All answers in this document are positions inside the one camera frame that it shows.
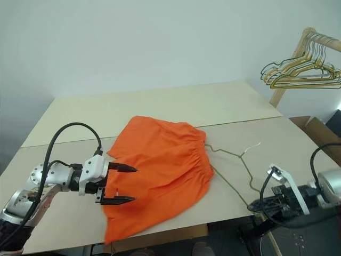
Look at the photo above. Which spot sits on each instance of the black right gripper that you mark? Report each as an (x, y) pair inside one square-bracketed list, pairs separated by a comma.
[(286, 198)]

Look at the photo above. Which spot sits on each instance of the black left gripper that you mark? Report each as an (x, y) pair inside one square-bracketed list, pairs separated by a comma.
[(92, 188)]

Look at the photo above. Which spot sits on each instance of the orange shorts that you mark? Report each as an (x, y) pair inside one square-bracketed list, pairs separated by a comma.
[(160, 165)]

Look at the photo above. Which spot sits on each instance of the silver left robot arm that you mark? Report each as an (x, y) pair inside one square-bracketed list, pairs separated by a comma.
[(56, 178)]

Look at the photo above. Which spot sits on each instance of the thin wooden stick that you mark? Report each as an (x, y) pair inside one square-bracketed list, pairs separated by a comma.
[(274, 242)]

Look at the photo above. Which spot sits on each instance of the brown cardboard box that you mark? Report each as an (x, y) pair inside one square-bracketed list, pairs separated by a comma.
[(317, 133)]

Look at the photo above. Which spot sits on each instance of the black box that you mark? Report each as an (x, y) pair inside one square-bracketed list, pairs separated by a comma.
[(334, 120)]

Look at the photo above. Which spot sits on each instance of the wooden clothes rack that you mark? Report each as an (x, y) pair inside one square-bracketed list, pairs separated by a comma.
[(279, 96)]

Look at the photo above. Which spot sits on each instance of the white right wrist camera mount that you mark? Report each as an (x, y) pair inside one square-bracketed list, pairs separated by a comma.
[(291, 186)]

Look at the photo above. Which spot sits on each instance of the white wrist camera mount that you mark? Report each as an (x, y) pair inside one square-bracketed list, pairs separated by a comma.
[(93, 168), (291, 186)]

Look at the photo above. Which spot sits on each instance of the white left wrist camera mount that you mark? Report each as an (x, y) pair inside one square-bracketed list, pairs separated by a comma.
[(93, 168)]

